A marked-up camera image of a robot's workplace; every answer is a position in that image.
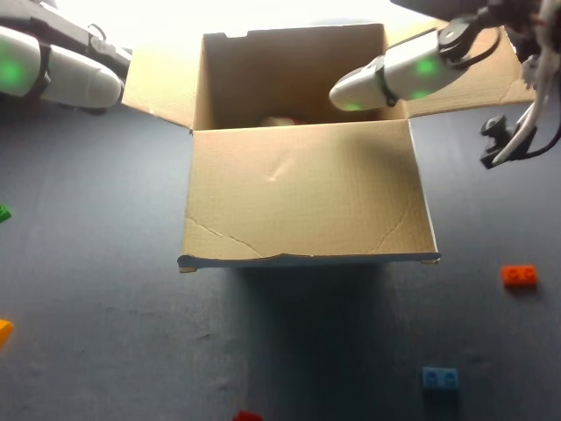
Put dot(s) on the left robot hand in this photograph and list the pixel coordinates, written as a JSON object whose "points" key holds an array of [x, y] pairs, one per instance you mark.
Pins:
{"points": [[74, 79]]}

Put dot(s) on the cardboard box with flaps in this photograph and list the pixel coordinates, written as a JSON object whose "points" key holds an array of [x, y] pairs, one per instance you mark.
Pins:
{"points": [[302, 193]]}

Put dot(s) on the green toy brick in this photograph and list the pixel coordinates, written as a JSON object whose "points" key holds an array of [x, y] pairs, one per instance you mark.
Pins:
{"points": [[4, 213]]}

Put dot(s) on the grey table cloth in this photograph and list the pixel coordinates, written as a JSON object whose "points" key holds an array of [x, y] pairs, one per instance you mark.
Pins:
{"points": [[109, 307]]}

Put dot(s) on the yellow toy brick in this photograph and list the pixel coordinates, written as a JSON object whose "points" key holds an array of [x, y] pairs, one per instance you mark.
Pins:
{"points": [[4, 335]]}

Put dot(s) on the red toy brick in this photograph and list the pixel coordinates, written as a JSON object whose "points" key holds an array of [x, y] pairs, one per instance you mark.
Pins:
{"points": [[247, 416]]}

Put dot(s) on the blue flat toy brick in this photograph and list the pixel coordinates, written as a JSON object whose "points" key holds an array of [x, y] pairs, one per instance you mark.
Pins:
{"points": [[440, 379]]}

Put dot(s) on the orange flat toy brick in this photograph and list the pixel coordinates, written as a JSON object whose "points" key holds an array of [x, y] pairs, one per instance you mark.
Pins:
{"points": [[519, 276]]}

